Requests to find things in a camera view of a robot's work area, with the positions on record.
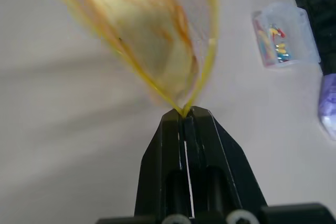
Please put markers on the clear box of colourful pieces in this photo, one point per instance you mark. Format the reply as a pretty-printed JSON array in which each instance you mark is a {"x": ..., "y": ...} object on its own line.
[{"x": 284, "y": 36}]

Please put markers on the clear yellow-zip plastic bag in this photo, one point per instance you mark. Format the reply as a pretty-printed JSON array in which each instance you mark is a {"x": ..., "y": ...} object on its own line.
[{"x": 136, "y": 37}]

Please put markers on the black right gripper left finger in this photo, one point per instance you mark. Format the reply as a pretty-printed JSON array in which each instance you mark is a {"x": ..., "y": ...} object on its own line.
[{"x": 162, "y": 171}]

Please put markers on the round orange crosshatched bread bun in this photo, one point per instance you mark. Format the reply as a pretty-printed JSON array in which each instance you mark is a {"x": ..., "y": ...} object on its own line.
[{"x": 147, "y": 32}]

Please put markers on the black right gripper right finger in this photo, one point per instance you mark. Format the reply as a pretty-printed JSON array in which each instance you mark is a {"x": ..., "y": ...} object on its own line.
[{"x": 218, "y": 166}]

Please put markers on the purple tissue pack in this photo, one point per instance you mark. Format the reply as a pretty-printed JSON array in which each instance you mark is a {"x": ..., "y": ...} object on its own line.
[{"x": 328, "y": 106}]

